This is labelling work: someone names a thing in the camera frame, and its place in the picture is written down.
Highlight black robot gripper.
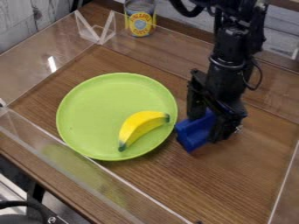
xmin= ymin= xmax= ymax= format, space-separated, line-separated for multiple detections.
xmin=187 ymin=56 xmax=248 ymax=143

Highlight blue plastic block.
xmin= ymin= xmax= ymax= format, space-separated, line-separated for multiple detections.
xmin=175 ymin=109 xmax=217 ymax=153

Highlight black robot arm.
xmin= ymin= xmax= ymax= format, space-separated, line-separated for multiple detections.
xmin=187 ymin=0 xmax=269 ymax=143

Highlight green plate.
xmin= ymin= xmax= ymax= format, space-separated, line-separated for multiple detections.
xmin=57 ymin=73 xmax=178 ymax=161

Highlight yellow toy banana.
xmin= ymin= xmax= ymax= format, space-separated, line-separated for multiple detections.
xmin=118 ymin=111 xmax=171 ymax=152

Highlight yellow labelled tin can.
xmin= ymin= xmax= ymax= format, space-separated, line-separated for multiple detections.
xmin=125 ymin=0 xmax=157 ymax=38

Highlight black metal stand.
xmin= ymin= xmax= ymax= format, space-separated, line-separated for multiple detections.
xmin=0 ymin=182 xmax=70 ymax=224

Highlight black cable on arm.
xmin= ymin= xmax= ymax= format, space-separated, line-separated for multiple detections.
xmin=241 ymin=56 xmax=265 ymax=92

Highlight clear acrylic front wall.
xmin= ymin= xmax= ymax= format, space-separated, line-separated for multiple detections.
xmin=0 ymin=108 xmax=193 ymax=224

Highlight clear acrylic corner bracket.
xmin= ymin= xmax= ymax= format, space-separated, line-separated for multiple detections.
xmin=75 ymin=10 xmax=117 ymax=46

